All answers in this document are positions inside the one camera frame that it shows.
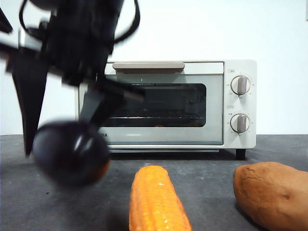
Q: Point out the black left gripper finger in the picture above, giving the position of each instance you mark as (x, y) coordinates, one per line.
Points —
(30, 101)
(93, 106)

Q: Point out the purple eggplant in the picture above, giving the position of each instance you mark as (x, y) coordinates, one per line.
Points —
(69, 154)

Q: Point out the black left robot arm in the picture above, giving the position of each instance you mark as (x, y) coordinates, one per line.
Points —
(79, 36)

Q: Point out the beige round oven knob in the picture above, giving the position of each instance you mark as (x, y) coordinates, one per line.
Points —
(240, 85)
(240, 123)

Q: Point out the cream Toshiba toaster oven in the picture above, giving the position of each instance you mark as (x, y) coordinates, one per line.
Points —
(240, 65)

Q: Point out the orange corn cob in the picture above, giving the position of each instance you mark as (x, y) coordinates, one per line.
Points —
(154, 199)

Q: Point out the brown sweet potato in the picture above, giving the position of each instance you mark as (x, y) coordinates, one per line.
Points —
(272, 192)

